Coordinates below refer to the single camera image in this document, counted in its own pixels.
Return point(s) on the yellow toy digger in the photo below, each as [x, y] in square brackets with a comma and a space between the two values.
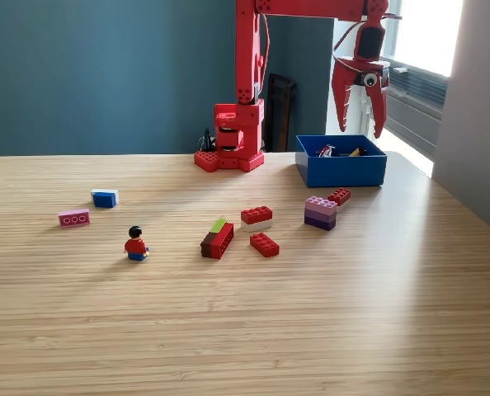
[355, 152]

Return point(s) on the dark red toy car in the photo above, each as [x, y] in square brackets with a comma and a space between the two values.
[325, 151]

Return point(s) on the small red and white brick stack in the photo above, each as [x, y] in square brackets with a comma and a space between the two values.
[340, 196]

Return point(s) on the brown red green brick stack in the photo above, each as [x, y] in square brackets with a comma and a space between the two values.
[216, 243]

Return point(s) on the blue plastic bin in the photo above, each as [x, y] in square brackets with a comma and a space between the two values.
[344, 171]

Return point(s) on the grey ventilation unit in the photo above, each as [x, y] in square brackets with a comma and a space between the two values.
[414, 103]

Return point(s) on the black chair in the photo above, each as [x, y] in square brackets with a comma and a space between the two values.
[284, 115]

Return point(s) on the pink and purple brick stack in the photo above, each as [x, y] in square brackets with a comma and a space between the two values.
[320, 213]

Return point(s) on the black table clamp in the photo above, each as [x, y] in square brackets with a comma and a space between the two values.
[206, 141]

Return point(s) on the large red and white brick stack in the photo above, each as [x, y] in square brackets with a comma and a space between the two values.
[256, 218]

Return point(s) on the flat red brick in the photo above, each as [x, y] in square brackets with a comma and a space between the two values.
[265, 245]

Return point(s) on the toy figure red shirt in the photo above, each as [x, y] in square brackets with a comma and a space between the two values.
[135, 246]

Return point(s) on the blue and white brick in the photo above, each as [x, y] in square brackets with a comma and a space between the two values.
[104, 199]

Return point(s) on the window with white frame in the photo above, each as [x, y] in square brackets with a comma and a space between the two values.
[418, 29]

